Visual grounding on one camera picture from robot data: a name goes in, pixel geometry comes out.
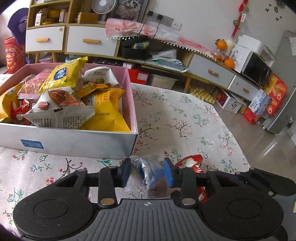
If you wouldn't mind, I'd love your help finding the small red snack packet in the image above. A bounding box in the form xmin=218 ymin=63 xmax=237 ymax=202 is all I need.
xmin=175 ymin=154 xmax=208 ymax=203

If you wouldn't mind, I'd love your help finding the small blue foil packet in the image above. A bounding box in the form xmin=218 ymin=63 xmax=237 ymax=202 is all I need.
xmin=130 ymin=155 xmax=169 ymax=199

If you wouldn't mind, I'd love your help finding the large yellow snack bag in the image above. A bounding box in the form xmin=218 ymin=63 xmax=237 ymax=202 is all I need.
xmin=80 ymin=88 xmax=130 ymax=133

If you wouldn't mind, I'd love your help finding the white nut snack bag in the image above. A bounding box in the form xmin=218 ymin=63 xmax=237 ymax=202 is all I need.
xmin=23 ymin=87 xmax=95 ymax=129

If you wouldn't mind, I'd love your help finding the white green-logo snack bag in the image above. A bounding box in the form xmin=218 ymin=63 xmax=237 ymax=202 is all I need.
xmin=80 ymin=67 xmax=121 ymax=88

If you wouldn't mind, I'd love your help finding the small yellow chip bag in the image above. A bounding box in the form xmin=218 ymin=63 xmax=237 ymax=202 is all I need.
xmin=38 ymin=56 xmax=88 ymax=94

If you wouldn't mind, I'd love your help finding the red candy packet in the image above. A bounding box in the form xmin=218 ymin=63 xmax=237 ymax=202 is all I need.
xmin=10 ymin=99 xmax=32 ymax=126

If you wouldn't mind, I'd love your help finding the pink rice cracker packet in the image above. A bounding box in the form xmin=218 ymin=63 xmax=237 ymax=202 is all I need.
xmin=17 ymin=69 xmax=52 ymax=100

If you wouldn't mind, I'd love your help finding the orange-yellow snack bag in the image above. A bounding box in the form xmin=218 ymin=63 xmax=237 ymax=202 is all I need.
xmin=1 ymin=82 xmax=23 ymax=123

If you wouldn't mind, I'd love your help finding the floral tablecloth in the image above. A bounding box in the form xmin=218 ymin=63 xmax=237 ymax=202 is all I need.
xmin=1 ymin=84 xmax=250 ymax=231

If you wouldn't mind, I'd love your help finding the yellow egg tray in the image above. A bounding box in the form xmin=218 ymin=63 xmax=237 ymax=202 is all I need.
xmin=189 ymin=86 xmax=215 ymax=104

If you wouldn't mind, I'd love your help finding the pink cardboard box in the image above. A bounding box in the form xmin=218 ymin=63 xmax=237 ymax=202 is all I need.
xmin=1 ymin=67 xmax=138 ymax=159

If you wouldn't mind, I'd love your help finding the red shoe box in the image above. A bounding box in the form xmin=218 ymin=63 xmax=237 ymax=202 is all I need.
xmin=128 ymin=69 xmax=149 ymax=85

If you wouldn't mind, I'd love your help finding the black microwave oven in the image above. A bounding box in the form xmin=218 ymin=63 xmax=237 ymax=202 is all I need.
xmin=241 ymin=51 xmax=272 ymax=88

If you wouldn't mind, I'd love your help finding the orange fruit lower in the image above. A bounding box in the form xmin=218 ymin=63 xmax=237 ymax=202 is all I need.
xmin=224 ymin=58 xmax=235 ymax=69

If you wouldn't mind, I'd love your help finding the orange fruit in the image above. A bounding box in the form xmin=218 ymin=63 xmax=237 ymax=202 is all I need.
xmin=215 ymin=39 xmax=228 ymax=51
xmin=224 ymin=58 xmax=235 ymax=69

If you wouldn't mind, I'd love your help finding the pink floral cloth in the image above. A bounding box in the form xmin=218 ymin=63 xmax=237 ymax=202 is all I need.
xmin=105 ymin=18 xmax=214 ymax=59

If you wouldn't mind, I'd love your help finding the red cylindrical gift box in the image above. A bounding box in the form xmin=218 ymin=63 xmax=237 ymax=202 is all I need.
xmin=4 ymin=37 xmax=26 ymax=74

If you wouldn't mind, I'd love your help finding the wooden white TV cabinet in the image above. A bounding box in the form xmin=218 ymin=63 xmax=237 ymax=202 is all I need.
xmin=26 ymin=1 xmax=258 ymax=101

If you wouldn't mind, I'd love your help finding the framed cat picture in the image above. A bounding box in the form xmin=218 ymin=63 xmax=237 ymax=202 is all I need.
xmin=111 ymin=0 xmax=149 ymax=22

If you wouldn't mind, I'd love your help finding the white desk fan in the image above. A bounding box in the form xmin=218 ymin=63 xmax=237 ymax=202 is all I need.
xmin=92 ymin=0 xmax=117 ymax=15

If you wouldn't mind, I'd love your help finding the purple plush toy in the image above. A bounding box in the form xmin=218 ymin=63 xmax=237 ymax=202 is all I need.
xmin=8 ymin=8 xmax=29 ymax=45

